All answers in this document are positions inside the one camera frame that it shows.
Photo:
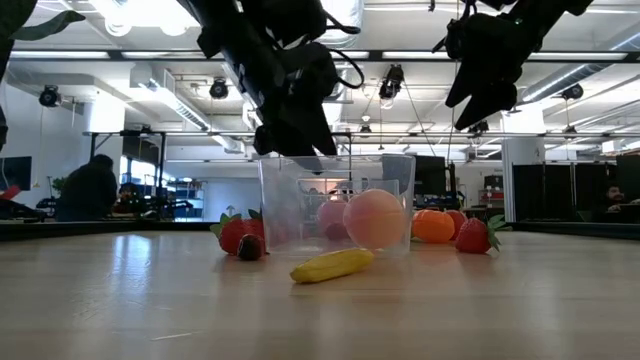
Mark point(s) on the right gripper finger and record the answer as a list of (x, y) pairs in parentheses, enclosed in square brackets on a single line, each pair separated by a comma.
[(470, 82), (492, 105)]

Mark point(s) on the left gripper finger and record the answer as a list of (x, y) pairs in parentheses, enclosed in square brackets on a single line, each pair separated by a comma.
[(310, 132), (269, 142)]

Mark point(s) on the clear plastic tupperware container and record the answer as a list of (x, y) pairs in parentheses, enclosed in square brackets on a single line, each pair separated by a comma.
[(280, 200)]

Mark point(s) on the bright pink toy fruit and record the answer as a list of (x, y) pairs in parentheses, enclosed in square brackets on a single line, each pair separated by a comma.
[(330, 212)]

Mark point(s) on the small red toy raspberry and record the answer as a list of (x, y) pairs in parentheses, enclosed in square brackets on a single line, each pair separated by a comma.
[(336, 231)]

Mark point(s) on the dark red toy cherry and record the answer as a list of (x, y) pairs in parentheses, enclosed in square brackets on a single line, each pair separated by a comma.
[(251, 247)]

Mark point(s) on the pale peach toy fruit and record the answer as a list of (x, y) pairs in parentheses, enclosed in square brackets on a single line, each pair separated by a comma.
[(375, 220)]

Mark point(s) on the orange toy fruit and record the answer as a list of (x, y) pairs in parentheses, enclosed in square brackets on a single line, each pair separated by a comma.
[(432, 227)]

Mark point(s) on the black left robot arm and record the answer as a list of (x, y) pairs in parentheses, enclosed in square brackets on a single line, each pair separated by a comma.
[(280, 15)]

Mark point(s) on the ceiling light strip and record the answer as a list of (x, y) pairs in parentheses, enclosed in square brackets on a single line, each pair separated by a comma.
[(420, 54), (60, 54), (160, 55), (575, 56)]

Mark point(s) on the white building pillar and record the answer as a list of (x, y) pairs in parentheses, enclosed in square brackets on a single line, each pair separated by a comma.
[(522, 175)]

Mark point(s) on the black desk monitor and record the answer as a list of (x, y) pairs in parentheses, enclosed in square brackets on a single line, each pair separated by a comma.
[(432, 175)]

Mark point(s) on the black partition screen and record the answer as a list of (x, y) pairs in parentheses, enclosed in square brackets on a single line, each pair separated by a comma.
[(560, 192)]

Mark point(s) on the person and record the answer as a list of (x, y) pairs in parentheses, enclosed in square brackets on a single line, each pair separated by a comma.
[(87, 192), (130, 197), (612, 200)]

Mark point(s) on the red and black tool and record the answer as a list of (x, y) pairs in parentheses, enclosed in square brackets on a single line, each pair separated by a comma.
[(10, 192)]

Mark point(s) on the long silver air duct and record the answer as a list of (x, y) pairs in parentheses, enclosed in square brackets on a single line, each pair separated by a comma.
[(575, 75)]

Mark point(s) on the white rectangular air duct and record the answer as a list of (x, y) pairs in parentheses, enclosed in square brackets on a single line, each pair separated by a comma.
[(170, 100)]

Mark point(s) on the black gantry frame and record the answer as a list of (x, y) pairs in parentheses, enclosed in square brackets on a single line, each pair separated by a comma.
[(162, 170)]

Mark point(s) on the black aluminium table frame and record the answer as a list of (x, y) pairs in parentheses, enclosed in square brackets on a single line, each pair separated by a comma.
[(100, 228)]

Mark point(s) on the dark wall monitor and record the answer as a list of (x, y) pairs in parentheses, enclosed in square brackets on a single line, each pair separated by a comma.
[(15, 173)]

